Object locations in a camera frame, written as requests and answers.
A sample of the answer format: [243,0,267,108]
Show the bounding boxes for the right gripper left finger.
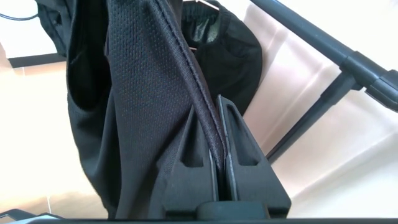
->
[161,107,218,218]

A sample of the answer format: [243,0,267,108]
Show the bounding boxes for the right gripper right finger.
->
[216,95,292,218]

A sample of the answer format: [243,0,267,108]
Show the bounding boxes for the black garment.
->
[67,0,228,220]

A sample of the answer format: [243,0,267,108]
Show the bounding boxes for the black shorts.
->
[182,0,264,116]

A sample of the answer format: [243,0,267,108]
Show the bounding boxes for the pink clothes hanger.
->
[183,0,220,11]

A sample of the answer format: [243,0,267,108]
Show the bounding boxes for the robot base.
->
[0,208,65,222]

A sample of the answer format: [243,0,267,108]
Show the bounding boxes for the black clothes rack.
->
[250,0,398,165]

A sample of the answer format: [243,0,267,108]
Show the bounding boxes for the beige curtain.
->
[242,0,398,218]

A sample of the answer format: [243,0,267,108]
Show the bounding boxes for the black cable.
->
[0,12,39,22]

